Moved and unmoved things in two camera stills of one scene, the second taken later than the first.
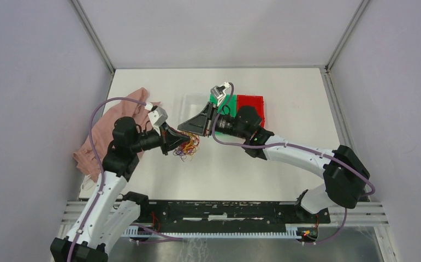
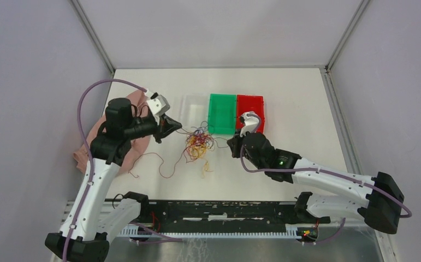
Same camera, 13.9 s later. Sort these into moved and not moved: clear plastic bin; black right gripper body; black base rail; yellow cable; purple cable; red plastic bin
Moved: black right gripper body; yellow cable; purple cable
Not moved: black base rail; red plastic bin; clear plastic bin
